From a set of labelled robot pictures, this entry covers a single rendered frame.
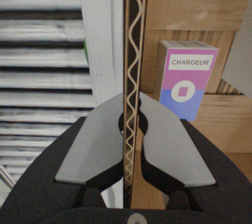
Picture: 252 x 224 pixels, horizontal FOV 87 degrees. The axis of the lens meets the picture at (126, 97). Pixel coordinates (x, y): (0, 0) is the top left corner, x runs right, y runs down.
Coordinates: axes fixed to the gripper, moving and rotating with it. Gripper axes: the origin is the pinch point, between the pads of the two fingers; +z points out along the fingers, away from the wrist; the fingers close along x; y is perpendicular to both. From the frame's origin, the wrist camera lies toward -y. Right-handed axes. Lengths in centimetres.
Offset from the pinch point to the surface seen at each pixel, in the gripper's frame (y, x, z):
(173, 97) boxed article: 2.9, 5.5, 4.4
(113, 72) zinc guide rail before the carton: 1.3, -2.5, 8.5
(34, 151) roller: 41, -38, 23
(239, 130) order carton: 12.4, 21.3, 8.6
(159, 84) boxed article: 1.6, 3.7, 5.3
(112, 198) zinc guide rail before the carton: 42.6, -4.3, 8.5
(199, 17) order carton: -5.9, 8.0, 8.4
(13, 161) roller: 48, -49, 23
